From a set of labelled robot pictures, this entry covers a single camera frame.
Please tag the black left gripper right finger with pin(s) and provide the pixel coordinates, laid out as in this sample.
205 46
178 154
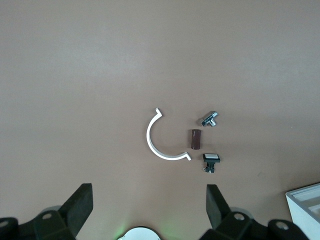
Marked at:
220 217

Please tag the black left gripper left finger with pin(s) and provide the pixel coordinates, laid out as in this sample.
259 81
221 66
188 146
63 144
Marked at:
67 215

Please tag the black rectangular white-capped push button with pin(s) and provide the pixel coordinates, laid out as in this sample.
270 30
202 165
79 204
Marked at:
211 158

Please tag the white drawer cabinet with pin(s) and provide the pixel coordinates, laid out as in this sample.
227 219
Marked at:
305 212

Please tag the dark brown ribbed block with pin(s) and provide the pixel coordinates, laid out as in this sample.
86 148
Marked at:
195 139

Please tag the chrome angle valve fitting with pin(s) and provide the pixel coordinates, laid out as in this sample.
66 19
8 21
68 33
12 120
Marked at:
209 118

